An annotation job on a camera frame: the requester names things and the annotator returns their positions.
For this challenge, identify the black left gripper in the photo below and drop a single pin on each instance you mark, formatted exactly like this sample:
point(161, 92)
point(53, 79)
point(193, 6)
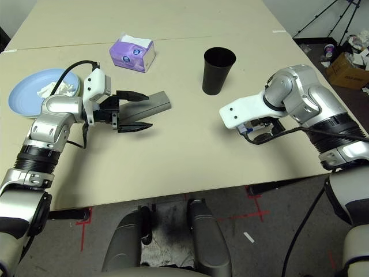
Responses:
point(108, 114)

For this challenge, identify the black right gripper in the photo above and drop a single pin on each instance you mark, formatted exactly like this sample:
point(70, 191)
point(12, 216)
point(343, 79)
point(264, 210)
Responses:
point(272, 125)

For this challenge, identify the grey glasses case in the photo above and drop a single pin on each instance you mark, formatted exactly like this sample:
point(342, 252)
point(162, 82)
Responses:
point(155, 104)

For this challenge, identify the white tissue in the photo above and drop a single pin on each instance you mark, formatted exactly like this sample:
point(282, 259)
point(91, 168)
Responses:
point(67, 88)

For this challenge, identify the blue plate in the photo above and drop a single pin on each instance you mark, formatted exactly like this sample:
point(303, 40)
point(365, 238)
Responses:
point(26, 92)

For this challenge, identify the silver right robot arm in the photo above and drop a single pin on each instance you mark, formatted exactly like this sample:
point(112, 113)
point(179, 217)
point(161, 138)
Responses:
point(302, 86)

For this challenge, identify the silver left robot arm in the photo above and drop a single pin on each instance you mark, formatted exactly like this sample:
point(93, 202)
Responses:
point(57, 106)

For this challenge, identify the purple tissue box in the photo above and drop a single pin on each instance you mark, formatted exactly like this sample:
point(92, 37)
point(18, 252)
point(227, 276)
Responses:
point(124, 53)

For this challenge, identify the black table foot bar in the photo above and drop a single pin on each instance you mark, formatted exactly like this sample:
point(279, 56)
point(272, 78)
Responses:
point(69, 214)
point(276, 186)

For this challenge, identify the black cup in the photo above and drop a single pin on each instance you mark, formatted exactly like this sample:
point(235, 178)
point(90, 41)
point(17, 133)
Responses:
point(216, 80)

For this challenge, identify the cardboard box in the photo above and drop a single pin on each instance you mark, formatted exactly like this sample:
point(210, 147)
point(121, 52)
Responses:
point(346, 75)

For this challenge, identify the purple white cup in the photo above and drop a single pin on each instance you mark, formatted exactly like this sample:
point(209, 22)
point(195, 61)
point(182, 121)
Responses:
point(330, 51)

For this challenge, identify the white tape strip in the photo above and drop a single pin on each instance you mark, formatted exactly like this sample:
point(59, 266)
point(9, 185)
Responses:
point(10, 50)
point(278, 31)

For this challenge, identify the white floor tape piece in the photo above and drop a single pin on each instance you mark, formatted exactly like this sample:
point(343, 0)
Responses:
point(248, 237)

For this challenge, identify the black tripod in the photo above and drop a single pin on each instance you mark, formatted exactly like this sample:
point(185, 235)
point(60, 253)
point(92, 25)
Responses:
point(317, 20)

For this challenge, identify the crumpled white paper trash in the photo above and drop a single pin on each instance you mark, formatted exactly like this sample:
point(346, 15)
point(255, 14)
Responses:
point(357, 43)

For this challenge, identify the grey robot left leg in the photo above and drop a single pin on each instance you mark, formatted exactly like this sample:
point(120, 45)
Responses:
point(127, 239)

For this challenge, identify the grey robot leg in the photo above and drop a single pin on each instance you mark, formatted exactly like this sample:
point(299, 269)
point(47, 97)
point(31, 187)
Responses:
point(127, 239)
point(210, 239)

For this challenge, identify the grey robot right leg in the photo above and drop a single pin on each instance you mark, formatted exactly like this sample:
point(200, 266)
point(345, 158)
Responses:
point(210, 239)

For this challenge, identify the black-framed side table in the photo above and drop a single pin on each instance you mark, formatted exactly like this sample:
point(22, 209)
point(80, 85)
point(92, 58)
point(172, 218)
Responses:
point(2, 32)

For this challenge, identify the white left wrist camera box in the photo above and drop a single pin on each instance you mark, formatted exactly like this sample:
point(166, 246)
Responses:
point(95, 83)

